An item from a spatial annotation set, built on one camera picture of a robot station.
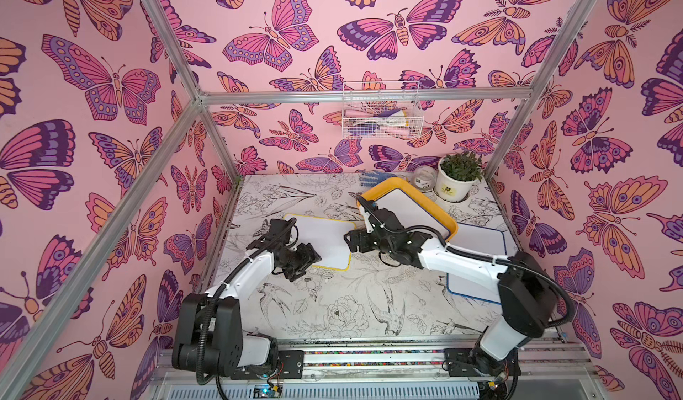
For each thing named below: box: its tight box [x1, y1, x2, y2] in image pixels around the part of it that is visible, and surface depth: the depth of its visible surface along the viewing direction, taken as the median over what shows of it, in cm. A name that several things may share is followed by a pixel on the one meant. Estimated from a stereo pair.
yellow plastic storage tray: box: [357, 176, 459, 243], surface depth 108 cm
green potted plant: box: [440, 150, 484, 183], surface depth 102 cm
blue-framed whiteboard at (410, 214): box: [376, 188, 450, 240], surface depth 106 cm
